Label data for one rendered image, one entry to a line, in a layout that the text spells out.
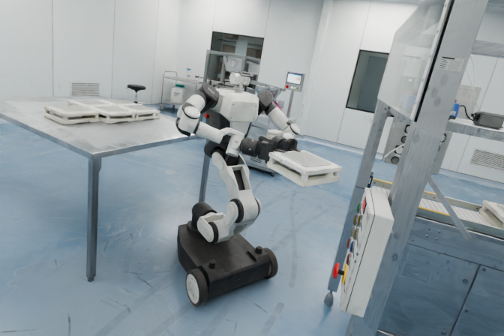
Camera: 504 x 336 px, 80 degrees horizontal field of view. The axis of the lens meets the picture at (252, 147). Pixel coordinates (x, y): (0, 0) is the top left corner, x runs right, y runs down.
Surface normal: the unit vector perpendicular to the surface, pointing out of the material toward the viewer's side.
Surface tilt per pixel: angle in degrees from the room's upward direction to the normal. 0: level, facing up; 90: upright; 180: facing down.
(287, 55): 90
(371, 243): 90
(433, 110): 90
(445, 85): 90
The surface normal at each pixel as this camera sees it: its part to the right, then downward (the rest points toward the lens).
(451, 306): -0.31, 0.21
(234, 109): 0.58, 0.31
